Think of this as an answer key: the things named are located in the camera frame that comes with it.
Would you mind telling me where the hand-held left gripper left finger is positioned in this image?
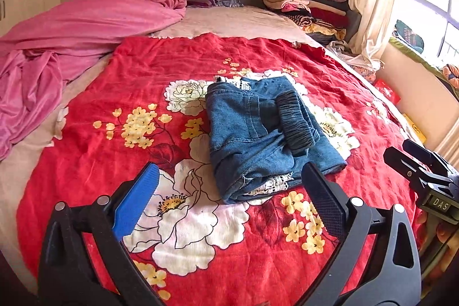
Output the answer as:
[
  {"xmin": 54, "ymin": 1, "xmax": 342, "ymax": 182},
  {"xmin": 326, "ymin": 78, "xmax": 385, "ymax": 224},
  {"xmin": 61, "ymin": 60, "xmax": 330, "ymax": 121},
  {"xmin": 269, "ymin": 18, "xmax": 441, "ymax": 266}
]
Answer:
[{"xmin": 38, "ymin": 163, "xmax": 166, "ymax": 306}]

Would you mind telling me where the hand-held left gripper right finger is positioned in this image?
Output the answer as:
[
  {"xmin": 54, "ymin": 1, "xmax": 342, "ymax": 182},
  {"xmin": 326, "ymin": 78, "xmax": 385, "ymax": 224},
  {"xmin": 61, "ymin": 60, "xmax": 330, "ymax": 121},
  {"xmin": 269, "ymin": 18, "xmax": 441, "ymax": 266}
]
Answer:
[{"xmin": 297, "ymin": 162, "xmax": 423, "ymax": 306}]

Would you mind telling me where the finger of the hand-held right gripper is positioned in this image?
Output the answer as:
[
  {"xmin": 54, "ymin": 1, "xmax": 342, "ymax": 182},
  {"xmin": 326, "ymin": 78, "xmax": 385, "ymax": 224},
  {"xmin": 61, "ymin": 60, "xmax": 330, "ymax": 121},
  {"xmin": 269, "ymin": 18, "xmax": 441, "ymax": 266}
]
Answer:
[
  {"xmin": 402, "ymin": 139, "xmax": 459, "ymax": 178},
  {"xmin": 383, "ymin": 146, "xmax": 459, "ymax": 200}
]

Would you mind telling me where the blue denim pants lace trim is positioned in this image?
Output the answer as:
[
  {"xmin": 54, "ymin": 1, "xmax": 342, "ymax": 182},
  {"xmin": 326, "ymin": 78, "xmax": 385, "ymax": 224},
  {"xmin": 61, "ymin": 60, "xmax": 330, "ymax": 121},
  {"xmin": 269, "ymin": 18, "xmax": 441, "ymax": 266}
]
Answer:
[{"xmin": 205, "ymin": 75, "xmax": 348, "ymax": 205}]

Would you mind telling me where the person's right hand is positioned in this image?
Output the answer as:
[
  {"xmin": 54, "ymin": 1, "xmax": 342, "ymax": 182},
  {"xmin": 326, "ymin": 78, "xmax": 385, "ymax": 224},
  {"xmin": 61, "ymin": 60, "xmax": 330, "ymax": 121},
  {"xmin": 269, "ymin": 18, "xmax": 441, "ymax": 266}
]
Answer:
[{"xmin": 417, "ymin": 211, "xmax": 459, "ymax": 271}]

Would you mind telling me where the beige window bench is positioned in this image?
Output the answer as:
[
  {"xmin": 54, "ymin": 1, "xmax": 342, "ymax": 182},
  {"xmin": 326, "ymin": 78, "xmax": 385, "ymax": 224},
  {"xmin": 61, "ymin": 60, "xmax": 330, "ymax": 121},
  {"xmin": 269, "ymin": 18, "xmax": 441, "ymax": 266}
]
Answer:
[{"xmin": 373, "ymin": 37, "xmax": 459, "ymax": 163}]

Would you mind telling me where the red plastic bag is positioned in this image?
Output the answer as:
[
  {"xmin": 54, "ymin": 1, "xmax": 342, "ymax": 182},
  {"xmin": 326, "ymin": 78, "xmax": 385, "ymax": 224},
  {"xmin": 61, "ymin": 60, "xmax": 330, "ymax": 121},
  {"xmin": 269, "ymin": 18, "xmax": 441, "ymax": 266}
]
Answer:
[{"xmin": 373, "ymin": 78, "xmax": 403, "ymax": 106}]

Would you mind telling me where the orange cushion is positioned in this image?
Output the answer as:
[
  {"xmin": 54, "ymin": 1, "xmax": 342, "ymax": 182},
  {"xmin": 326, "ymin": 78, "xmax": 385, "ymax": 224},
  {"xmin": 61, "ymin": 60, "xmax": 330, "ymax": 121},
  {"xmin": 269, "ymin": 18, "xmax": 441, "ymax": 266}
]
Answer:
[{"xmin": 442, "ymin": 64, "xmax": 459, "ymax": 89}]

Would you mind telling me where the green cushion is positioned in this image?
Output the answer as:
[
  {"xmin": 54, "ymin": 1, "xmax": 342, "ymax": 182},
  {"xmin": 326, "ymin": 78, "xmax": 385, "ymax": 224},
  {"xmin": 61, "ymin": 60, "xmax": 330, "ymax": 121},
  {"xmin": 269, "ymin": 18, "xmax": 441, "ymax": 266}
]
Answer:
[{"xmin": 394, "ymin": 19, "xmax": 426, "ymax": 54}]

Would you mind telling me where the red floral blanket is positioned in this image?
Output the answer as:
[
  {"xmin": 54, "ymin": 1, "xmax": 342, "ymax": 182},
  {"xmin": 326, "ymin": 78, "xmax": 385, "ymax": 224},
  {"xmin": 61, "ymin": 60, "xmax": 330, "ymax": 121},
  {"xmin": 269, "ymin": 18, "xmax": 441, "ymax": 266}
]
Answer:
[{"xmin": 16, "ymin": 34, "xmax": 428, "ymax": 306}]

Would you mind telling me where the grey white crumpled garment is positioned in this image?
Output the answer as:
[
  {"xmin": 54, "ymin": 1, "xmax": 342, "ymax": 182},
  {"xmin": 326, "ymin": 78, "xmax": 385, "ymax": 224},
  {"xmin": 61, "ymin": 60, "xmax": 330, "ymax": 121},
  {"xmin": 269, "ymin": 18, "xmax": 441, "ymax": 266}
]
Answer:
[{"xmin": 326, "ymin": 40, "xmax": 381, "ymax": 77}]

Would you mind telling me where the pink blanket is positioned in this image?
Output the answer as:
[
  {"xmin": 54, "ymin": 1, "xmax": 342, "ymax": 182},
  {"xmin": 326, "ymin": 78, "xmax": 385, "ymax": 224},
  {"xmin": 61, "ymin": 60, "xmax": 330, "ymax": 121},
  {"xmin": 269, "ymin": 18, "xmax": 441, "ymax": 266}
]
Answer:
[{"xmin": 0, "ymin": 0, "xmax": 187, "ymax": 162}]

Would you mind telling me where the stack of folded clothes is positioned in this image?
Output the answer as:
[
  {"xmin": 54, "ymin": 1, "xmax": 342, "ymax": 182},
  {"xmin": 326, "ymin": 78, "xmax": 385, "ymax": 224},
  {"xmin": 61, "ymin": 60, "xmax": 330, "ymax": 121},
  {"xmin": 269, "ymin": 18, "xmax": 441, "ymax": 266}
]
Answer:
[{"xmin": 263, "ymin": 0, "xmax": 360, "ymax": 42}]

